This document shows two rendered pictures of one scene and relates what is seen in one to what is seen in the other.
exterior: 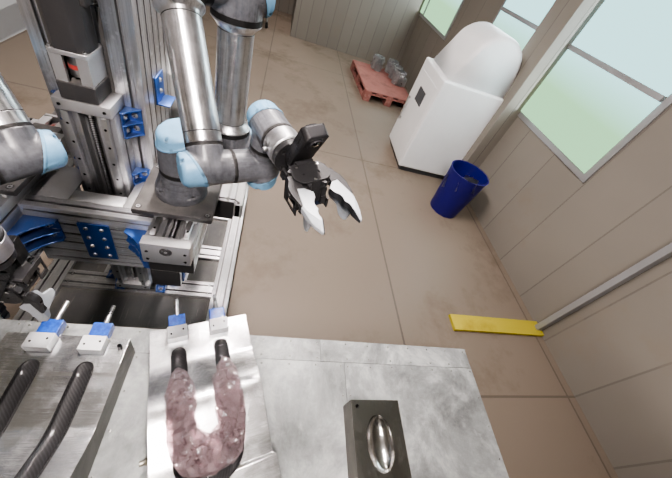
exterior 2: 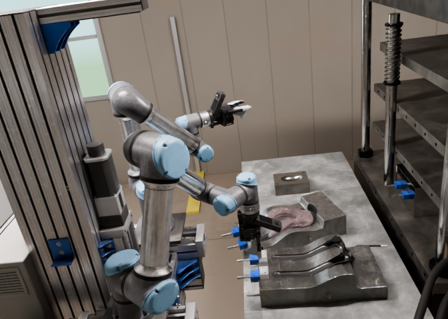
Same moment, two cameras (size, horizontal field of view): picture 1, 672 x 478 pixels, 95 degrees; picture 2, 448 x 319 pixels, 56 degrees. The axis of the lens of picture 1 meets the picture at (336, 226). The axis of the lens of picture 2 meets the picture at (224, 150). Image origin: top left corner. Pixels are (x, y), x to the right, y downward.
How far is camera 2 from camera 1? 1.85 m
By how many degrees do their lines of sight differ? 55
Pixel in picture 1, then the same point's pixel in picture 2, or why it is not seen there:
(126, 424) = not seen: hidden behind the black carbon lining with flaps
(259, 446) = (298, 205)
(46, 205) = not seen: hidden behind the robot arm
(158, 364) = (267, 243)
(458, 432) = (281, 166)
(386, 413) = (279, 176)
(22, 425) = (303, 266)
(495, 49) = not seen: outside the picture
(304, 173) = (226, 108)
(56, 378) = (281, 264)
